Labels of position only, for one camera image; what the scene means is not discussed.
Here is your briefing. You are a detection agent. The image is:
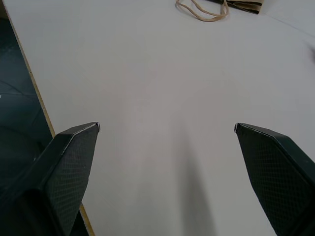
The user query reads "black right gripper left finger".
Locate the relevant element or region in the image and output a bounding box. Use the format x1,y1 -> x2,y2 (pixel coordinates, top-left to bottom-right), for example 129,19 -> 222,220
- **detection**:
0,121 -> 101,236

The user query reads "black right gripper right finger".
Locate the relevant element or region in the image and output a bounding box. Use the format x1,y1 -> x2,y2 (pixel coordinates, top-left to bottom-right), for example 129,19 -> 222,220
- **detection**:
234,122 -> 315,236

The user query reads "brown paper bag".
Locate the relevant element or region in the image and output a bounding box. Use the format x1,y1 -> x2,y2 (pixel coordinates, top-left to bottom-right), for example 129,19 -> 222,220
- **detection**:
175,0 -> 264,23

